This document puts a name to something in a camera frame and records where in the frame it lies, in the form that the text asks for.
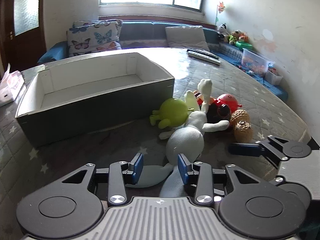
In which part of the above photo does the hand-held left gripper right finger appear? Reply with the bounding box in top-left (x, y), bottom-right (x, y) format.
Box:
top-left (177, 153), bottom-right (274, 207)

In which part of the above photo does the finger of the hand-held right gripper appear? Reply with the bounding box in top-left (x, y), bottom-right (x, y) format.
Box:
top-left (228, 135), bottom-right (288, 167)

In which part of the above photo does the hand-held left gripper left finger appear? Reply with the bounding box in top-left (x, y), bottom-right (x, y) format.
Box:
top-left (61, 152), bottom-right (145, 205)

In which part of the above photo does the tan peanut toy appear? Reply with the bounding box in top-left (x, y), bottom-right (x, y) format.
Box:
top-left (230, 109), bottom-right (254, 144)

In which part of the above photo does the white plush rabbit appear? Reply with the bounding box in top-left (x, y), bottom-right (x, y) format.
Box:
top-left (125, 79), bottom-right (231, 198)

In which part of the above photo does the black and red plush toy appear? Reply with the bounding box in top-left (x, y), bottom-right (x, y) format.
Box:
top-left (193, 91), bottom-right (233, 132)

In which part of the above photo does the green round monster toy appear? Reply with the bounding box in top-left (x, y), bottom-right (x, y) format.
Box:
top-left (149, 98), bottom-right (198, 131)

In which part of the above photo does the grey cardboard box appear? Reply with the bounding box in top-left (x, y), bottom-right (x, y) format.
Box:
top-left (15, 52), bottom-right (175, 148)

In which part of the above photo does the grey star-quilted desktop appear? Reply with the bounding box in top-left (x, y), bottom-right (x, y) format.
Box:
top-left (0, 47), bottom-right (312, 240)

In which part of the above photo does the red round toy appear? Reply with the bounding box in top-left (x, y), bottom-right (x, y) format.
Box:
top-left (216, 93), bottom-right (243, 112)

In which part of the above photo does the small white container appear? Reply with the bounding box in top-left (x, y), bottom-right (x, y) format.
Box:
top-left (265, 66), bottom-right (284, 86)

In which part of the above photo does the large clear plastic toy bin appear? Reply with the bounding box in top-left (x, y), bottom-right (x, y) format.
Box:
top-left (241, 48), bottom-right (276, 77)

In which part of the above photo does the white remote control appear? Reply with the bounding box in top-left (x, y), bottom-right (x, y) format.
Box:
top-left (187, 51), bottom-right (222, 66)

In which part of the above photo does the green bowl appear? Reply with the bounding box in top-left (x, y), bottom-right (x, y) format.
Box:
top-left (235, 41), bottom-right (253, 51)

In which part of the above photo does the black remote control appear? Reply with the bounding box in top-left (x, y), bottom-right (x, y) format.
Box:
top-left (187, 48), bottom-right (219, 60)

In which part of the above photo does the green and yellow plush toy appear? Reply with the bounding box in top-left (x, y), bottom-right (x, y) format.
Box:
top-left (228, 31), bottom-right (240, 45)

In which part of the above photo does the orange plush toy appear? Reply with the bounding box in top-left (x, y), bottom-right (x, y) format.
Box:
top-left (235, 30), bottom-right (249, 43)

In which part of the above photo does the black and white plush toy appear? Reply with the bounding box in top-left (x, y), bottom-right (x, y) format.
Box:
top-left (217, 23), bottom-right (228, 41)

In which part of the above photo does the grey pillow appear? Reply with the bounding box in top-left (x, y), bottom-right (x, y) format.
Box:
top-left (165, 26), bottom-right (211, 52)

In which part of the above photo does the butterfly print pillow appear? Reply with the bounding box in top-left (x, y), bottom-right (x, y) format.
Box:
top-left (67, 21), bottom-right (122, 57)
top-left (72, 19), bottom-right (124, 32)

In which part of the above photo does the blue sofa bench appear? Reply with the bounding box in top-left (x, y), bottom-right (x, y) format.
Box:
top-left (37, 17), bottom-right (288, 101)

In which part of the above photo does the colourful pinwheel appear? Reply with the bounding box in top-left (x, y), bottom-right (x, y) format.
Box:
top-left (215, 2), bottom-right (227, 27)

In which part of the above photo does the pink tissue pack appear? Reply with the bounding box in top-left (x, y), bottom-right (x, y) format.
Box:
top-left (0, 63), bottom-right (25, 107)

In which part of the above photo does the brown door with frosted glass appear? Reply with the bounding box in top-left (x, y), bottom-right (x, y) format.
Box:
top-left (0, 0), bottom-right (47, 68)

